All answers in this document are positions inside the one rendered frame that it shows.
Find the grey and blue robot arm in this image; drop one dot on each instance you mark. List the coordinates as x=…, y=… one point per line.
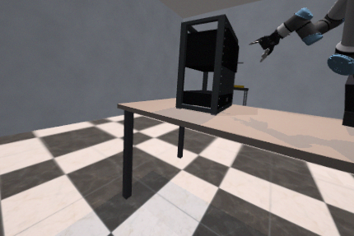
x=342, y=62

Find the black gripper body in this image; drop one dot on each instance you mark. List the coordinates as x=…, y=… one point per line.
x=269, y=42

